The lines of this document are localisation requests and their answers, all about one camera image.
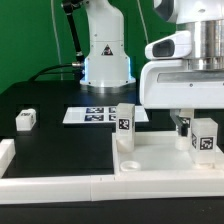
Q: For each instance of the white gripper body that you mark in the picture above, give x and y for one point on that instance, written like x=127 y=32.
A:
x=169 y=84

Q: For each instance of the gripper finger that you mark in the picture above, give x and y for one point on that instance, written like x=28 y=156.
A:
x=182 y=127

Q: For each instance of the white square tabletop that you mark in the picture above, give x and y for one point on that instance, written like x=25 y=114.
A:
x=158 y=151

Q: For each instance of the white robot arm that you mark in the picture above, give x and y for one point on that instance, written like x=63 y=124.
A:
x=108 y=67

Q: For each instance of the white U-shaped obstacle fence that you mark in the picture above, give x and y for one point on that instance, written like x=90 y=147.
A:
x=119 y=185

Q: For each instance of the white AprilTag base plate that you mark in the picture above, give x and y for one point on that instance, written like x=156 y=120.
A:
x=98 y=114

